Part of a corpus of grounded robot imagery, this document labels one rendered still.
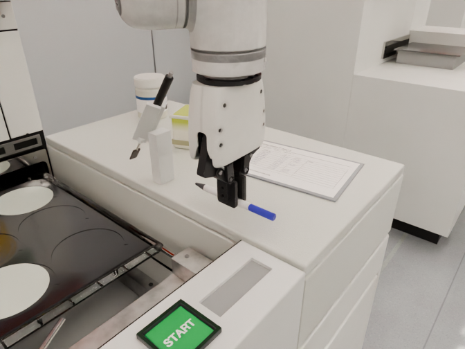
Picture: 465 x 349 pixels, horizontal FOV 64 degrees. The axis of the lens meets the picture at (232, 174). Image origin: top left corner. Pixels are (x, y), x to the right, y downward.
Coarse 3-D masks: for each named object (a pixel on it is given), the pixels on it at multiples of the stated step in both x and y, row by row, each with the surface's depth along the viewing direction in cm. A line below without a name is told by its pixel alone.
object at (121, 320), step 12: (156, 288) 51; (168, 288) 51; (144, 300) 49; (156, 300) 49; (120, 312) 47; (132, 312) 47; (144, 312) 47; (108, 324) 45; (120, 324) 45; (96, 336) 44; (108, 336) 44; (72, 348) 42; (84, 348) 42; (96, 348) 42
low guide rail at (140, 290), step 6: (132, 270) 58; (138, 270) 58; (126, 276) 58; (132, 276) 57; (138, 276) 57; (144, 276) 57; (126, 282) 59; (132, 282) 57; (138, 282) 56; (144, 282) 56; (150, 282) 56; (156, 282) 56; (132, 288) 58; (138, 288) 56; (144, 288) 55; (150, 288) 55; (138, 294) 57
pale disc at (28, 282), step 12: (24, 264) 52; (0, 276) 50; (12, 276) 50; (24, 276) 50; (36, 276) 50; (48, 276) 50; (0, 288) 48; (12, 288) 48; (24, 288) 48; (36, 288) 48; (0, 300) 46; (12, 300) 46; (24, 300) 46; (36, 300) 46; (0, 312) 44; (12, 312) 44
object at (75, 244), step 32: (0, 192) 70; (64, 192) 70; (0, 224) 60; (32, 224) 61; (64, 224) 61; (96, 224) 60; (0, 256) 54; (32, 256) 53; (64, 256) 54; (96, 256) 54; (128, 256) 53; (64, 288) 48; (0, 320) 44
